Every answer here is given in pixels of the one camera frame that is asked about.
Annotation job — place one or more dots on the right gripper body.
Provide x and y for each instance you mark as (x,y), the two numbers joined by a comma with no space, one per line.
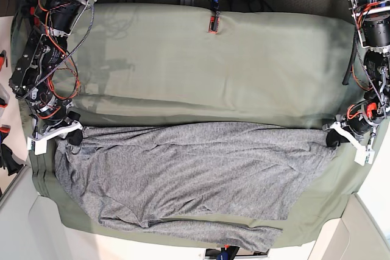
(53,118)

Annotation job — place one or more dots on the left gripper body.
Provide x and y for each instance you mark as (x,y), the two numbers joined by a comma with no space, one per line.
(358,127)

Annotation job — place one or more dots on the grey T-shirt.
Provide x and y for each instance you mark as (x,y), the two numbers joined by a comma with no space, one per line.
(161,179)

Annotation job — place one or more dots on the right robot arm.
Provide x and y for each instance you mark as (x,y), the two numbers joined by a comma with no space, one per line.
(46,76)

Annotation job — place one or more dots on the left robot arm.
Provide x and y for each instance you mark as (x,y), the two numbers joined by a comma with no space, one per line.
(369,67)

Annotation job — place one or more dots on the green table cloth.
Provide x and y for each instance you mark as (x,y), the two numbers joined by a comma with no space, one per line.
(150,64)

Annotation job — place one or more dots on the orange black bottom clamp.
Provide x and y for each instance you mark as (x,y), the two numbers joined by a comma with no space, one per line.
(229,252)

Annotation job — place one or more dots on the orange black clamp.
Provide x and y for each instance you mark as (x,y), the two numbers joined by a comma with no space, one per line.
(214,20)
(229,252)

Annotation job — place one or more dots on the orange black top clamp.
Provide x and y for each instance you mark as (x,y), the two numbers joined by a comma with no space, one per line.
(214,20)

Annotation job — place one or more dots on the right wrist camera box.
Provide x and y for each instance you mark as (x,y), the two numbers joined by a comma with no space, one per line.
(39,146)

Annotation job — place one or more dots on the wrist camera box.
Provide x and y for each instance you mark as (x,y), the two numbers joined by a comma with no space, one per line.
(364,156)
(39,146)

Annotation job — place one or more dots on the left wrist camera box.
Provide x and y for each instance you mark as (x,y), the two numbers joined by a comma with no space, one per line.
(364,156)

